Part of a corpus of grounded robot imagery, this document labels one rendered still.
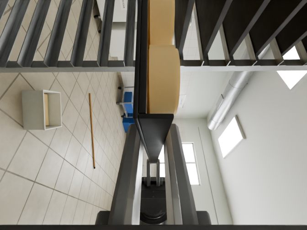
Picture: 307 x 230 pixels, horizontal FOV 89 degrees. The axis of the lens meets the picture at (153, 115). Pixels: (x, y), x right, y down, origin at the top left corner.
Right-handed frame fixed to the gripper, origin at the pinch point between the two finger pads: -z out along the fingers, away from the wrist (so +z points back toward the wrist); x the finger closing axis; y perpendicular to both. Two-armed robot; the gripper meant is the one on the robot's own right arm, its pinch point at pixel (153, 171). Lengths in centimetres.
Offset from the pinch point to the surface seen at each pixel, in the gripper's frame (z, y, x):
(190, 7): -39.6, -5.8, 8.9
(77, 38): -39, -26, -28
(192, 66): -28.0, -21.8, 13.9
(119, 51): -87, -280, -66
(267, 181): 147, -219, 205
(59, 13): -50, -32, -37
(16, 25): -44, -31, -54
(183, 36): -35.3, -13.4, 8.9
